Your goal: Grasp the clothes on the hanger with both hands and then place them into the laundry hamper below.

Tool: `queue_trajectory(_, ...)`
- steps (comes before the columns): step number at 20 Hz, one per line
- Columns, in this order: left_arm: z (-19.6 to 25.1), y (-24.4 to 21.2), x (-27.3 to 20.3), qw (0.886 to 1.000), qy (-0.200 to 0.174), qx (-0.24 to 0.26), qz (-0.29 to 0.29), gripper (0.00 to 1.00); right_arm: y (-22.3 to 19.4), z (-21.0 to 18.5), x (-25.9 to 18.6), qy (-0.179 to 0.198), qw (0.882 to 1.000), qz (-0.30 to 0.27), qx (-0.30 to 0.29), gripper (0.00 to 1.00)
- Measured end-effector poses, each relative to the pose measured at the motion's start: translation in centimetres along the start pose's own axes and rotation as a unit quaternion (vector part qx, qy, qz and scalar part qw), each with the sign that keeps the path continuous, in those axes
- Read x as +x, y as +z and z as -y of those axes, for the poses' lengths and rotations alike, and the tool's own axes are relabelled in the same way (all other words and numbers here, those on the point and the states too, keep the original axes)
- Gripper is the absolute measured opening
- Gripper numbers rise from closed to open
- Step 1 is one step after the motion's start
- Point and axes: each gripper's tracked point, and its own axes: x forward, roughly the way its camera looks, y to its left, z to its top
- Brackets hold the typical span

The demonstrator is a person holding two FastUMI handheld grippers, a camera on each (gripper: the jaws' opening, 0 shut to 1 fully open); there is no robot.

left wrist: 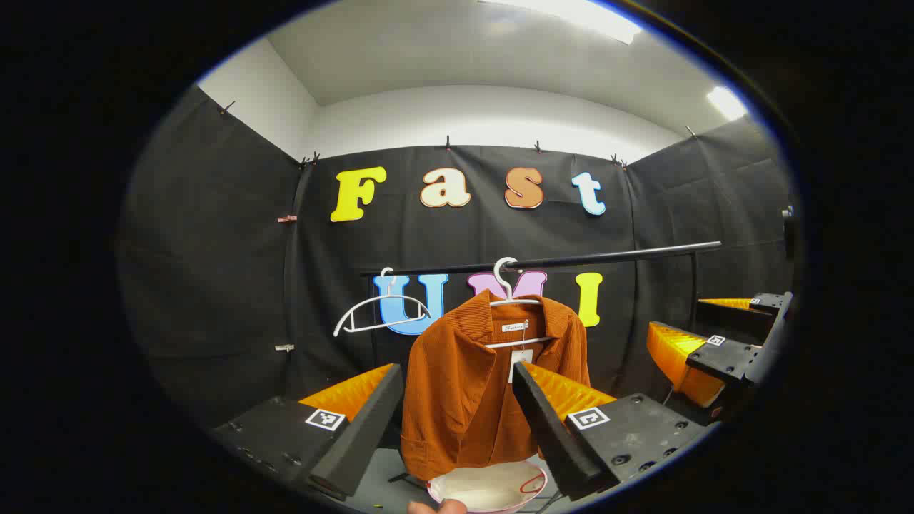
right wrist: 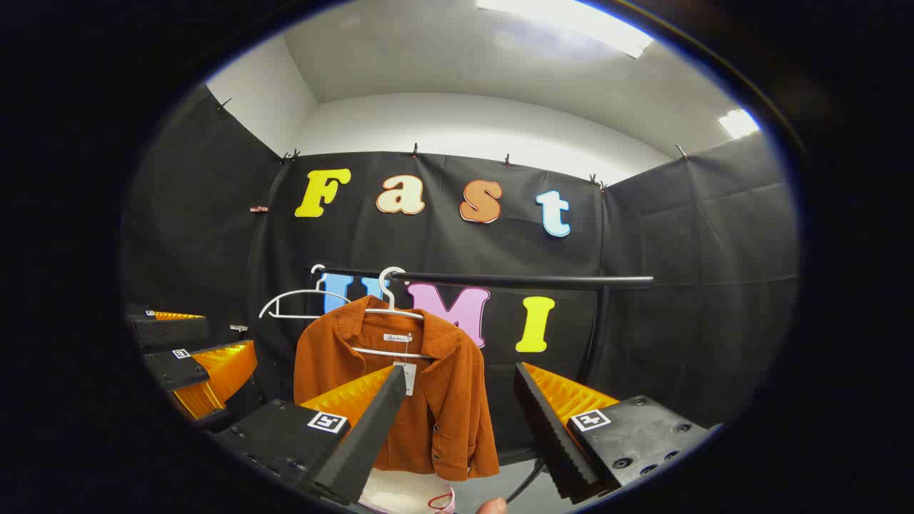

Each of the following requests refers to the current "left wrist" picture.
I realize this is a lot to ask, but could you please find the black backdrop cloth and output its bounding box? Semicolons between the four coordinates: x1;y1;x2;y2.
118;84;797;436

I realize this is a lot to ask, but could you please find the large white plastic hanger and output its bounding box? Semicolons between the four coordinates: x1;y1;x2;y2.
486;257;554;351

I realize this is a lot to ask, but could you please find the small white plastic hanger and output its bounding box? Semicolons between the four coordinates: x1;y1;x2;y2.
333;267;433;338

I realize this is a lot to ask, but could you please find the small ceiling light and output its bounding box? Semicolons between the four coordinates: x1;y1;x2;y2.
707;86;749;121

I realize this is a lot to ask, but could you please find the orange corduroy jacket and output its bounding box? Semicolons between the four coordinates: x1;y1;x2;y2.
400;289;592;481

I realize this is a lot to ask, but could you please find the black clothes rack rail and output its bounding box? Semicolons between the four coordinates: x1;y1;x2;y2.
361;241;722;318

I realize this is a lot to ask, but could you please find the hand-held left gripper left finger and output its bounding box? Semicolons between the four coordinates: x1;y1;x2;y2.
211;363;405;502

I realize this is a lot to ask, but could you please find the white laundry hamper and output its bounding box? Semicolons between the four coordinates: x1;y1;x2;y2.
426;459;549;514

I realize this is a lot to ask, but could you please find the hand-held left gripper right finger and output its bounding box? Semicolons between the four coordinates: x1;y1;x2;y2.
511;361;715;502

